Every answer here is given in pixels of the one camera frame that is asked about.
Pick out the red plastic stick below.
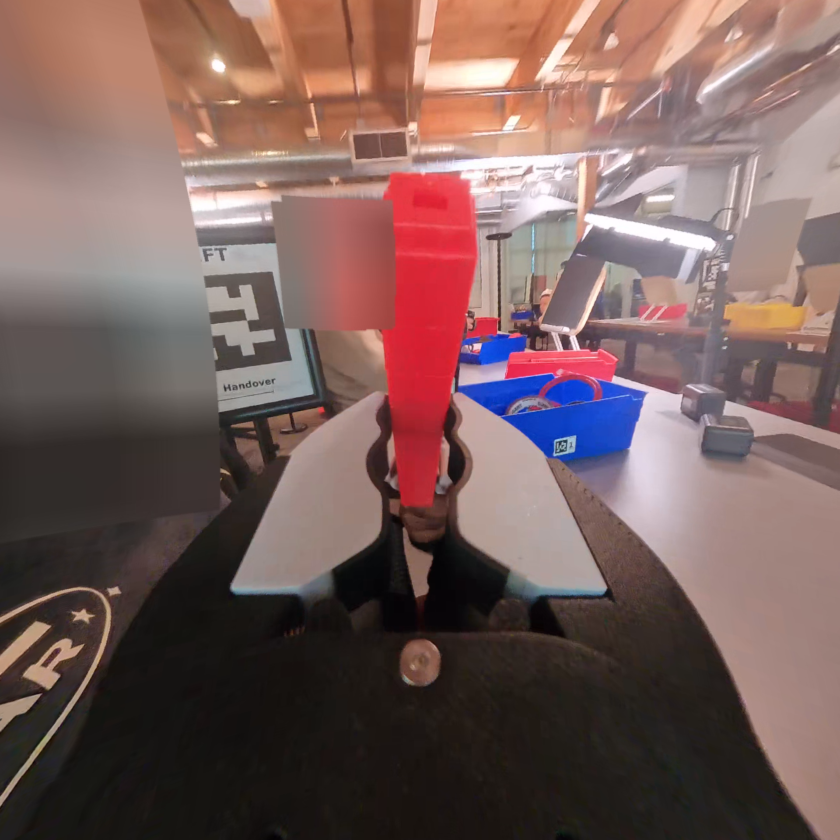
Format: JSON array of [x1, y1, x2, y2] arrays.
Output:
[[382, 172, 479, 510]]

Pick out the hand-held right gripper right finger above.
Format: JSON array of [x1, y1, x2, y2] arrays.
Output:
[[448, 394, 609, 599]]

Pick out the small blue plastic bin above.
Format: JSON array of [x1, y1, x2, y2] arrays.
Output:
[[458, 332, 529, 366]]

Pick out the black light stand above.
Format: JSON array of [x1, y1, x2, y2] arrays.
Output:
[[703, 209, 739, 403]]

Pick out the red plastic bin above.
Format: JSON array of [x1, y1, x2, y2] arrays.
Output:
[[504, 349, 620, 383]]

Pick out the black studio light panel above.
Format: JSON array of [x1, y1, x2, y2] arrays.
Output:
[[580, 209, 731, 284]]

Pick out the yellow plastic bin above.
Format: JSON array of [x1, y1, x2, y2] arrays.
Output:
[[722, 301, 806, 332]]

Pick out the ceiling air vent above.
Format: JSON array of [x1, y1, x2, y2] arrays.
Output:
[[347, 124, 412, 164]]

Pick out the red tape ring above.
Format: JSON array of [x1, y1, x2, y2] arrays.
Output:
[[538, 372, 602, 406]]

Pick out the wooden work table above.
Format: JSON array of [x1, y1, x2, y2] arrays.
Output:
[[583, 318, 840, 411]]

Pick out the smartphone on stand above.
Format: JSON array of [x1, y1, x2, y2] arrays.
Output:
[[539, 254, 609, 353]]

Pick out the framed marker sign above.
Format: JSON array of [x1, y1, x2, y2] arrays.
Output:
[[196, 228, 325, 463]]

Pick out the silver ventilation duct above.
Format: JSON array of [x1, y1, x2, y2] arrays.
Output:
[[182, 143, 595, 175]]

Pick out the black floor lamp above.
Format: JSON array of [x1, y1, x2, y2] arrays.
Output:
[[488, 230, 515, 317]]

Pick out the large blue plastic bin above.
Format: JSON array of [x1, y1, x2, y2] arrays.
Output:
[[458, 373, 648, 462]]

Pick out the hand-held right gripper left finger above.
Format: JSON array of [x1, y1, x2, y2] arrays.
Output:
[[231, 392, 398, 602]]

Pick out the cardboard box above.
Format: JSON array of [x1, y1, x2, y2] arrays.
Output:
[[799, 261, 840, 330]]

